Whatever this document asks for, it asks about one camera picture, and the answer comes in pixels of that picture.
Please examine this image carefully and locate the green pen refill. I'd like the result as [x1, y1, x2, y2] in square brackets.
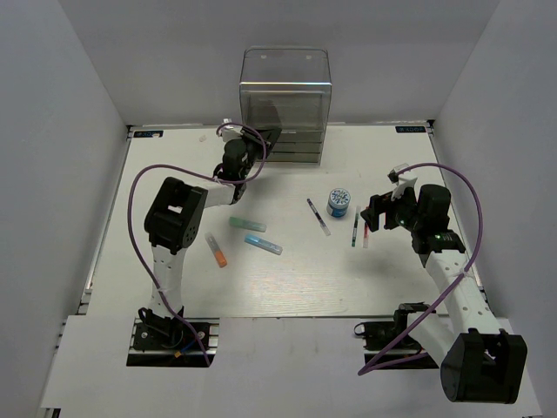
[351, 206, 361, 248]

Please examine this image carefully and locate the green highlighter marker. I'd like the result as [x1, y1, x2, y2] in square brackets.
[229, 217, 266, 233]

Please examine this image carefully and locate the red pen refill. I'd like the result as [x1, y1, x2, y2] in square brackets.
[362, 224, 370, 248]

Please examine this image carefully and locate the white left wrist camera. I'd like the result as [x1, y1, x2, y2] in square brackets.
[218, 118, 241, 143]

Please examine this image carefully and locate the blue highlighter marker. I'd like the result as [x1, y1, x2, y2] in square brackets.
[245, 234, 283, 255]

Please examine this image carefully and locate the blue right corner label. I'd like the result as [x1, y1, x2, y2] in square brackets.
[395, 125, 426, 133]

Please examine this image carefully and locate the purple pen refill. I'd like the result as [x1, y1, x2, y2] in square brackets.
[306, 198, 331, 237]

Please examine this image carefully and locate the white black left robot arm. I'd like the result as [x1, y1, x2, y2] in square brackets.
[138, 122, 282, 347]

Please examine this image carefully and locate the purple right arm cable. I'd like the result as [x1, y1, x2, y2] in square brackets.
[356, 162, 485, 378]

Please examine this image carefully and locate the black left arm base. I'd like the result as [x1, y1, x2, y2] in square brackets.
[126, 308, 219, 368]

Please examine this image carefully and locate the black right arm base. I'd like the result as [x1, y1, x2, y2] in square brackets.
[353, 302, 438, 370]

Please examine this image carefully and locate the blue white round jar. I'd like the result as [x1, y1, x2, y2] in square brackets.
[326, 188, 351, 219]

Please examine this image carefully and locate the blue left corner label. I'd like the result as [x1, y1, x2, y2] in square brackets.
[133, 130, 164, 138]

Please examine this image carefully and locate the orange highlighter marker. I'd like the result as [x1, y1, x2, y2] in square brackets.
[205, 233, 227, 268]

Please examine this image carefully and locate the blue corner label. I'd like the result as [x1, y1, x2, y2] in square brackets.
[395, 125, 426, 133]
[133, 130, 164, 138]

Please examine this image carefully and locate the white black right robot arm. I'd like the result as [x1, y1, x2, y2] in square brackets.
[361, 185, 527, 404]

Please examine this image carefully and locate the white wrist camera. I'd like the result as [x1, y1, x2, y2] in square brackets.
[387, 164, 417, 201]
[218, 118, 241, 143]

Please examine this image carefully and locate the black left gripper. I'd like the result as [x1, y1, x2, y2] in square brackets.
[238, 125, 282, 179]

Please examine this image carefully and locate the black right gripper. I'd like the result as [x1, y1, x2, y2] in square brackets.
[361, 183, 425, 233]

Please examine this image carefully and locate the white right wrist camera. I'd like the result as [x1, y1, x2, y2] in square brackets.
[387, 164, 417, 201]

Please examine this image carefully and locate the clear acrylic drawer organizer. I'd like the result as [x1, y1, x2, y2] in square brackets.
[239, 45, 332, 165]

